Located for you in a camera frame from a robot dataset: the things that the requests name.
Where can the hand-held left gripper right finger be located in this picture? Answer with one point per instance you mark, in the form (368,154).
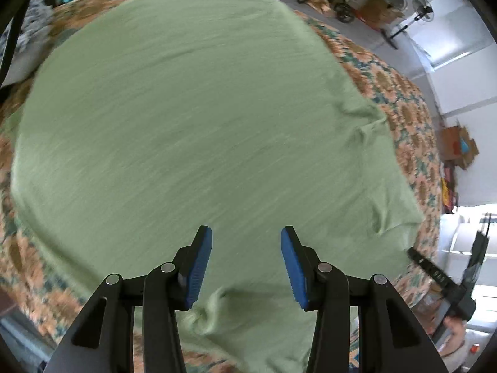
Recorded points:
(295,268)

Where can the open cardboard box with blue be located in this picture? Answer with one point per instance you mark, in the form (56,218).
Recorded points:
(458,147)

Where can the standing fan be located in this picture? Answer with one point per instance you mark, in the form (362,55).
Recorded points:
(421,7)

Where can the brown cardboard box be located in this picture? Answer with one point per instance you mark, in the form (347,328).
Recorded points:
(378,9)

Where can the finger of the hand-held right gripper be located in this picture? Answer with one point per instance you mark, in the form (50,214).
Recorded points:
(431,270)

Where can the green shirt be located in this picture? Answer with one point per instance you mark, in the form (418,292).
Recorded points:
(202,124)

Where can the sunflower print blanket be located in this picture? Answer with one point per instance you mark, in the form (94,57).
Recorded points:
(403,97)

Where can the person's right hand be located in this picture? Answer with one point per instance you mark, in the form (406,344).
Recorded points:
(454,336)

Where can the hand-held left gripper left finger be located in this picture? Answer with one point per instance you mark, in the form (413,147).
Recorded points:
(200,268)

